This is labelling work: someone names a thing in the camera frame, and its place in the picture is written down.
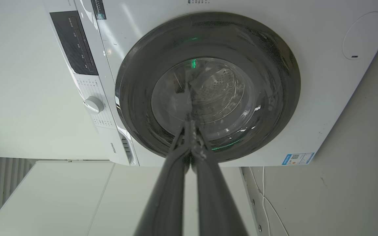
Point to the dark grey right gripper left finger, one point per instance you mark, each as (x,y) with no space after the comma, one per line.
(167,196)

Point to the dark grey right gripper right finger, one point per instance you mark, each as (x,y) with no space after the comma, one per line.
(217,203)

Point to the white cabinet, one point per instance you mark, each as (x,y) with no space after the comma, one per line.
(77,200)

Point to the blue energy label sticker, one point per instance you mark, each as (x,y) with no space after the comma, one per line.
(297,159)

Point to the white washing machine control knob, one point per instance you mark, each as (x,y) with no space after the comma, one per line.
(93,105)

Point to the round dark washing machine door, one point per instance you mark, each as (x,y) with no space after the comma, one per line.
(208,65)

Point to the white front-loading washing machine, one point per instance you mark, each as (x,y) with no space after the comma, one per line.
(307,82)

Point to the black washing machine display panel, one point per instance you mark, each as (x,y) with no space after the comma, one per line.
(73,42)

